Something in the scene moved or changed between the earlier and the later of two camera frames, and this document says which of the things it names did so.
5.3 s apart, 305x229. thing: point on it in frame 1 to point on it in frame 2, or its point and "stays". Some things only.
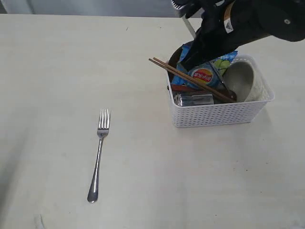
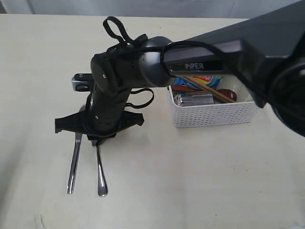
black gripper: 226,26 to 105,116
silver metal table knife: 230,89 to 74,162
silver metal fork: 103,127 to 102,185
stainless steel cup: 186,98 stays
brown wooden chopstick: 181,76 stays
